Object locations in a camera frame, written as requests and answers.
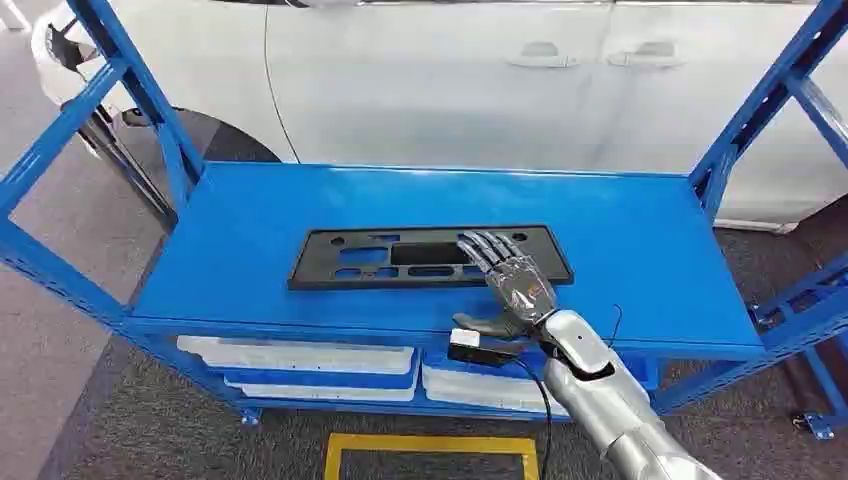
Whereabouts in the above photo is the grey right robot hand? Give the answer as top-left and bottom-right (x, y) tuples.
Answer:
(453, 230), (560, 340)

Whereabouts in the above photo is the black plastic licence plate frame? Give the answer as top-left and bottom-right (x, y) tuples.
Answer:
(287, 225), (575, 292)

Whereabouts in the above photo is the white car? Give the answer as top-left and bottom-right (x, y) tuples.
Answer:
(29, 0), (848, 234)

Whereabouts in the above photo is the blue metal shelf rack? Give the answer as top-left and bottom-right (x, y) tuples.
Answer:
(0, 0), (848, 427)

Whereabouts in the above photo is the blue metal rack with caster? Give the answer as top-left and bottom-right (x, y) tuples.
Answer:
(792, 331), (848, 443)

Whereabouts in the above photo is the pale and black wrist camera box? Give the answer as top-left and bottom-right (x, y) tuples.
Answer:
(447, 327), (526, 368)

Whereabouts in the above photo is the black camera cable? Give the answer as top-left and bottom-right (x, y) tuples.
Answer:
(513, 357), (554, 480)

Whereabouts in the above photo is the yellow tape floor frame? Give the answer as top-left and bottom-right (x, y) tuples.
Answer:
(323, 433), (542, 480)

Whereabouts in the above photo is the white car door handle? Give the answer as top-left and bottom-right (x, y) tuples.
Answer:
(606, 40), (685, 70)
(506, 40), (578, 70)

